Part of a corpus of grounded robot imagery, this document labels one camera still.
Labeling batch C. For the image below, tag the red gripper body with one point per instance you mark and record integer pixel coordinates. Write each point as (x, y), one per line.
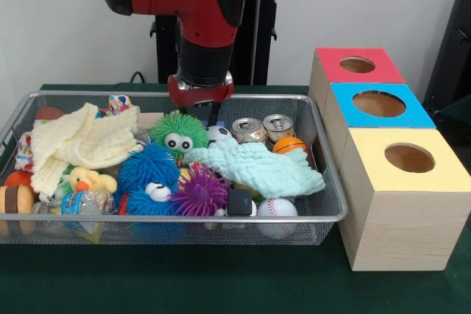
(198, 95)

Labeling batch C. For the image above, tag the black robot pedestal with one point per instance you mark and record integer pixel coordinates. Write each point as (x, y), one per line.
(257, 34)

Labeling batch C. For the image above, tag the mint green cloth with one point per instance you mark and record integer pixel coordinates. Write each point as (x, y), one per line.
(257, 167)

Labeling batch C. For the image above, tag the blue spiky ball with eyes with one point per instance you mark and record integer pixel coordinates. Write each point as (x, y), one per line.
(140, 203)

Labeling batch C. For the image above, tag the cream yellow cloth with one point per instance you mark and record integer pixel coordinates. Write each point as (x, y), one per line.
(84, 137)

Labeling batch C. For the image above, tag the silver drink can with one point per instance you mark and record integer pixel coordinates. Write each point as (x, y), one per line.
(248, 131)
(279, 126)

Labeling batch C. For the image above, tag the green spiky ball with eyes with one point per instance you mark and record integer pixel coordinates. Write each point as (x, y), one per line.
(176, 128)

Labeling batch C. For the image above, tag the black upright panel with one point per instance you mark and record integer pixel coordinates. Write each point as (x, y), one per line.
(452, 53)

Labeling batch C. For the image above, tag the purple spiky ball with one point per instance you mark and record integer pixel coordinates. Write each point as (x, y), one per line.
(200, 192)

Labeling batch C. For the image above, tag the yellow plush duck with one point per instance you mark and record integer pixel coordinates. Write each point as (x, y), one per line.
(88, 179)

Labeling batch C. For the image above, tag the small orange basketball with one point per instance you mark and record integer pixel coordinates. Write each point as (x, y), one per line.
(289, 145)

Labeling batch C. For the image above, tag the silver mesh bin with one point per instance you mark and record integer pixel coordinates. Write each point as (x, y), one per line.
(110, 95)

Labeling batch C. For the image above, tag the dark green table cloth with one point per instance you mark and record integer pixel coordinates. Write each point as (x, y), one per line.
(460, 108)
(221, 284)

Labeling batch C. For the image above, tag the wooden box with three holes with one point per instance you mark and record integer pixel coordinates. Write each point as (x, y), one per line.
(404, 225)

